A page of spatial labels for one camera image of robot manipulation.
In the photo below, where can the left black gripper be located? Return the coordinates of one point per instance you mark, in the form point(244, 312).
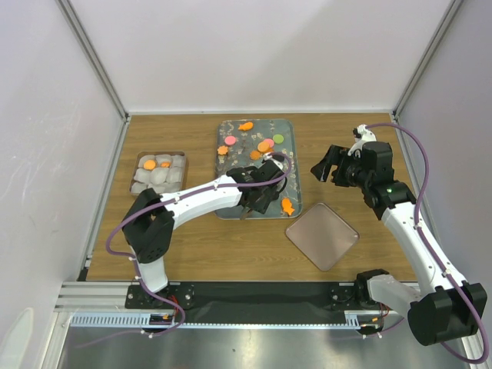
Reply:
point(260, 207)

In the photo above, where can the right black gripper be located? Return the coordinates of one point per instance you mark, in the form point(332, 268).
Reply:
point(334, 154)

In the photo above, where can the brown translucent box lid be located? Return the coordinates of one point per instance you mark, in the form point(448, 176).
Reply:
point(322, 236)

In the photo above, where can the clear box with paper cups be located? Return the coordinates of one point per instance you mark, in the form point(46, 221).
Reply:
point(161, 180)

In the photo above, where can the orange round cookie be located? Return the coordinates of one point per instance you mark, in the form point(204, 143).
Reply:
point(263, 147)
point(150, 165)

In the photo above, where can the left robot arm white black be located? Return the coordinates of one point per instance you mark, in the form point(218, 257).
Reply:
point(151, 220)

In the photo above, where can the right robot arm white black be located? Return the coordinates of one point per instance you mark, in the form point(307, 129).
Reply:
point(445, 306)

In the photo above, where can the orange fish cookie bottom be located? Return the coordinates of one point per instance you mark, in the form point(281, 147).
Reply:
point(287, 206)

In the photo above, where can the orange fish cookie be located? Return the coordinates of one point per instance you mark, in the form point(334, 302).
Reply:
point(287, 206)
point(246, 126)

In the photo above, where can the orange flower cookie centre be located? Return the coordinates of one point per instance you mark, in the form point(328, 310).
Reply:
point(255, 155)

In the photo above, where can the orange round cookie stacked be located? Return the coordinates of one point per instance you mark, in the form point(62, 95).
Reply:
point(263, 147)

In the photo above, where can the pink round cookie hidden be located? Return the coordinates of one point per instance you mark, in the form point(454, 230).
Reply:
point(270, 142)

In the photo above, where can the floral patterned metal tray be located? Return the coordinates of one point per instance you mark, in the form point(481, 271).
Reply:
point(247, 142)

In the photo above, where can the green round cookie top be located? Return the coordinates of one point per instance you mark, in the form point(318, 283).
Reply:
point(278, 139)

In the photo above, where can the pink round cookie left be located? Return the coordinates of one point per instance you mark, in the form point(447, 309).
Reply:
point(230, 140)

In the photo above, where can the orange fish cookie top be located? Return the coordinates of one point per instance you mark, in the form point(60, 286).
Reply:
point(246, 126)

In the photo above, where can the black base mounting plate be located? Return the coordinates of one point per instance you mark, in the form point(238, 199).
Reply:
point(275, 302)

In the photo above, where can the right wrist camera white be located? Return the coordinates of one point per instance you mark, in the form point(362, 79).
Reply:
point(362, 135)

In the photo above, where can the aluminium frame rail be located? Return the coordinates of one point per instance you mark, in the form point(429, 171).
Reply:
point(123, 304)

